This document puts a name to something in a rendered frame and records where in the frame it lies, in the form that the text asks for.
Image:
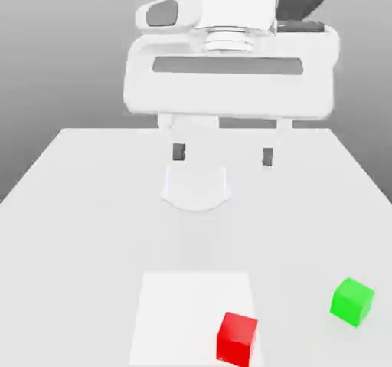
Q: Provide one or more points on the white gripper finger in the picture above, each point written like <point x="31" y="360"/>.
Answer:
<point x="178" y="151"/>
<point x="267" y="157"/>

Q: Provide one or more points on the small red cube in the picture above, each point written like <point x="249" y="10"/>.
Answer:
<point x="235" y="339"/>

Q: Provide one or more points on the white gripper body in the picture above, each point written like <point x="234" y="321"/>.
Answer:
<point x="226" y="94"/>

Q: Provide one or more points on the small green cube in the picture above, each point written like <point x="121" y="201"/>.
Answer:
<point x="352" y="302"/>

